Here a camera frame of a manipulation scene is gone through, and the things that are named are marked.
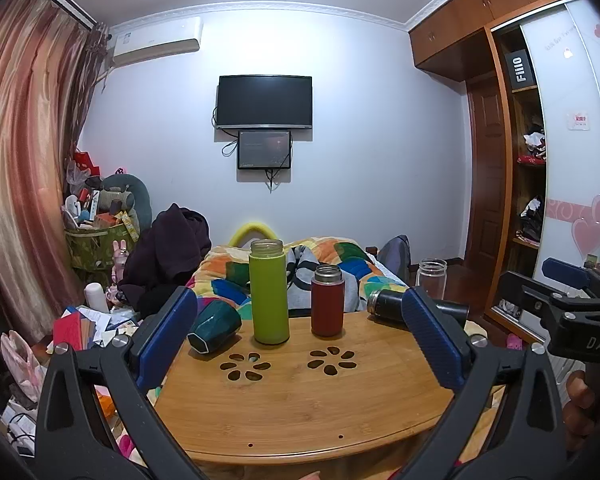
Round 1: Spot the grey bag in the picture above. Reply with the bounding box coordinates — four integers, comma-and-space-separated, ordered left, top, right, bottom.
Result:
377, 234, 411, 287

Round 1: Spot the brown wooden wardrobe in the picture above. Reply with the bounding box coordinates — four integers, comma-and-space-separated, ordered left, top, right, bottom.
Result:
408, 0, 600, 347

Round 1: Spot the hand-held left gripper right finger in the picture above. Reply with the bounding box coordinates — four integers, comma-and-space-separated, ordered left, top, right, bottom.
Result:
400, 285, 567, 480

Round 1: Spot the white plastic bottle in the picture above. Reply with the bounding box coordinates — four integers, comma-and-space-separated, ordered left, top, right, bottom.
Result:
83, 282, 106, 312

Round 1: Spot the lime green thermos bottle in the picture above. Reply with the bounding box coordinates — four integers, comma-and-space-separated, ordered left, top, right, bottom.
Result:
248, 239, 290, 346

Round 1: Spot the white heart-print sliding door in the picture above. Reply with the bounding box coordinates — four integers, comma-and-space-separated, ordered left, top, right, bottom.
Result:
522, 0, 600, 281

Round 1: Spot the green storage basket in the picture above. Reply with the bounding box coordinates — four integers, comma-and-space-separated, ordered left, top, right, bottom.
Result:
63, 222, 142, 282

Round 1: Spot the black wall television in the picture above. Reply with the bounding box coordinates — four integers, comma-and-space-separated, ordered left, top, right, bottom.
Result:
215, 74, 314, 131

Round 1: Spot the red thermos cup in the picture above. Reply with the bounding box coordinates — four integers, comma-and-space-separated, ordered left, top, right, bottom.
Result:
310, 265, 346, 337

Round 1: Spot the pile of papers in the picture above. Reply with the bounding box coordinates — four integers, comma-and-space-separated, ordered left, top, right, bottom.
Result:
52, 304, 142, 352

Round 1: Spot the pink striped curtain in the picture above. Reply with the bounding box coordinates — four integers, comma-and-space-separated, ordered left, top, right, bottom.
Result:
0, 0, 107, 333

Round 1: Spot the white air conditioner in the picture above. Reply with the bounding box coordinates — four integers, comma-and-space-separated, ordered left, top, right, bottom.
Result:
110, 16, 202, 68

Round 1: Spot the colourful patchwork blanket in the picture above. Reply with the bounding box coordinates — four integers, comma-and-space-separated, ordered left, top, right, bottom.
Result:
192, 237, 412, 320

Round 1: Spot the pink patterned bag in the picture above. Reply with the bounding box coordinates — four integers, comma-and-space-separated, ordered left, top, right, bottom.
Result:
0, 330, 49, 405

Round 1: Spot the small black wall monitor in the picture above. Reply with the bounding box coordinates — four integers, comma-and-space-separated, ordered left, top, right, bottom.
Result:
237, 130, 293, 171

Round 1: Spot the black box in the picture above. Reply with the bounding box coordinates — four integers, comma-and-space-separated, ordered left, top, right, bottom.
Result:
504, 45, 536, 93

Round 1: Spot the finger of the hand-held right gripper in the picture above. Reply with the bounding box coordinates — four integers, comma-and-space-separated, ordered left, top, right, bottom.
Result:
541, 257, 593, 289

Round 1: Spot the grey plush cushion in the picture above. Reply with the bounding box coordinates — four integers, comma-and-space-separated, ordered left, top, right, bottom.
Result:
99, 172, 152, 232

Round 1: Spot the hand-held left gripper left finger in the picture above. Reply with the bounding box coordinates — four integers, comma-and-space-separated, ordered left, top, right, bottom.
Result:
35, 285, 212, 480

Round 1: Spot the dark clothes pile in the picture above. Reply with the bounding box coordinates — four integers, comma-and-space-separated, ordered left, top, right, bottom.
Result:
117, 203, 213, 320

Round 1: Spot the pink rabbit toy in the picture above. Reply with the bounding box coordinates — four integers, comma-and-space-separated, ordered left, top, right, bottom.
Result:
110, 240, 132, 288

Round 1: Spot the black thermos bottle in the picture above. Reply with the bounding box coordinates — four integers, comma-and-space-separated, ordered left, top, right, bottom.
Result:
366, 288, 470, 329

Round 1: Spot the person's right hand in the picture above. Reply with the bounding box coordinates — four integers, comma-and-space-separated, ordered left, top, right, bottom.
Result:
562, 370, 600, 453

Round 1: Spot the dark green cup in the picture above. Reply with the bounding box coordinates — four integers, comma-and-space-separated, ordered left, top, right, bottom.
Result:
187, 299, 243, 356

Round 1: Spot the clear glass jar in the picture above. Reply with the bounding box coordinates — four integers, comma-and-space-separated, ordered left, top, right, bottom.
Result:
416, 258, 448, 302

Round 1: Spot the yellow curved pillow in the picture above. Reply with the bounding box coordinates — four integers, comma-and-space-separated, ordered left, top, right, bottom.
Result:
228, 219, 280, 252

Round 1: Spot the brown wooden door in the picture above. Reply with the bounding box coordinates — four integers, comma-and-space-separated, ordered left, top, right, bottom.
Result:
465, 72, 514, 262

